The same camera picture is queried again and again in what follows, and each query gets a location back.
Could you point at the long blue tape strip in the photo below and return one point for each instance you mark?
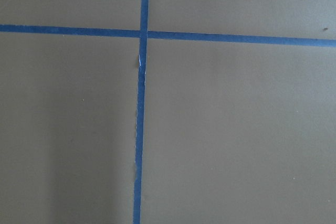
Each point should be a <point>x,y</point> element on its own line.
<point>143,40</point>

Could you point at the crossing blue tape strip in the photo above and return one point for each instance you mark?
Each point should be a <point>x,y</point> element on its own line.
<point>104,32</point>

